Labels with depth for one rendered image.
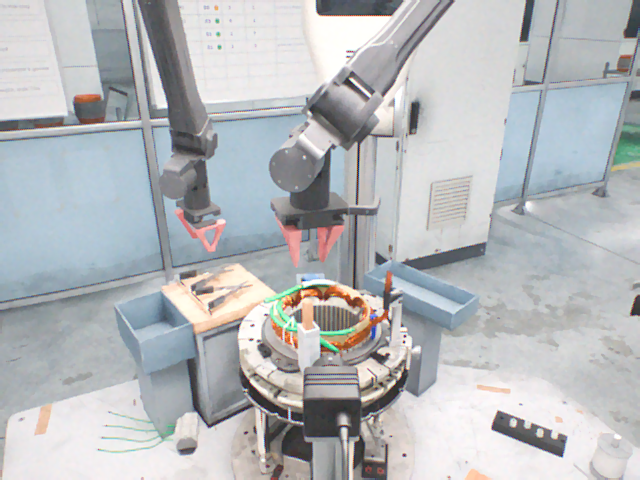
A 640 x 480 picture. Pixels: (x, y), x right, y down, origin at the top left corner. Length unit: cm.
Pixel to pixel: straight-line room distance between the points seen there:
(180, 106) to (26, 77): 199
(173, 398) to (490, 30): 273
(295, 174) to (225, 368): 67
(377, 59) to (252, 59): 246
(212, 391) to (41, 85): 208
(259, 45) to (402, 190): 118
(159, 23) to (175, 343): 60
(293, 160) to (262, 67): 252
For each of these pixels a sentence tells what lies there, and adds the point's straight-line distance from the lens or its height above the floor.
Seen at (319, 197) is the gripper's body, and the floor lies 142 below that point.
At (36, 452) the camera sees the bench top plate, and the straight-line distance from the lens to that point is 134.
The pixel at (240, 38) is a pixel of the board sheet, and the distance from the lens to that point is 307.
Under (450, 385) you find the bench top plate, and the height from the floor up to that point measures 78.
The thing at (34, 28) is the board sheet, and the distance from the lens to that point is 293.
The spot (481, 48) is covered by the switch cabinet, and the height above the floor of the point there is 141.
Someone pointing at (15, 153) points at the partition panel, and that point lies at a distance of 307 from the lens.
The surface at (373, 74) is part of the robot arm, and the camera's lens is 66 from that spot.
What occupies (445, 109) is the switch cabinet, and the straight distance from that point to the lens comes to 320.
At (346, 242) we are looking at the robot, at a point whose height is 107.
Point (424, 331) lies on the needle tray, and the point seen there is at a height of 98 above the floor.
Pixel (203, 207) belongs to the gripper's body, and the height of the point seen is 126.
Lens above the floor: 166
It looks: 26 degrees down
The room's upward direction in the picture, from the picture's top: straight up
